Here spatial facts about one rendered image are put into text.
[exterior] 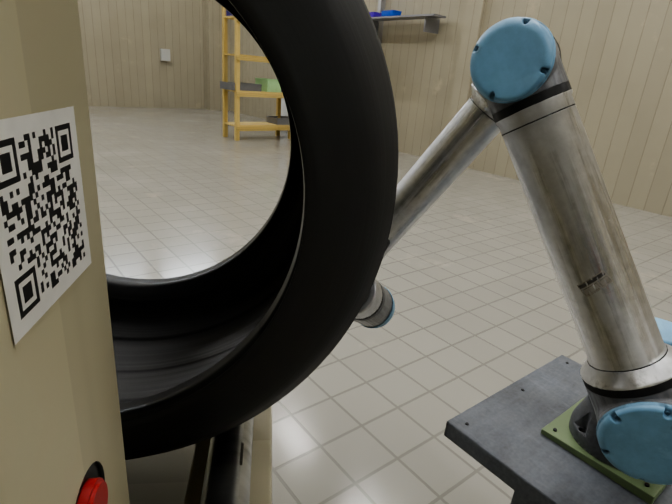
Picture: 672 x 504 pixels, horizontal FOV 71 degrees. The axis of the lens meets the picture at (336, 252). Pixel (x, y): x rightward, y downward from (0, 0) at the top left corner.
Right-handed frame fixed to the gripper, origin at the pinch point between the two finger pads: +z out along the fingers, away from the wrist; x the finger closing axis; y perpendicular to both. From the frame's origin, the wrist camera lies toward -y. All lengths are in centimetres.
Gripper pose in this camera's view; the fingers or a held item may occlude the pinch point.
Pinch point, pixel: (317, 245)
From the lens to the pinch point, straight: 69.2
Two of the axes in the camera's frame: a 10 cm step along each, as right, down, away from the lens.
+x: -6.5, -6.0, 4.8
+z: -3.5, -3.2, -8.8
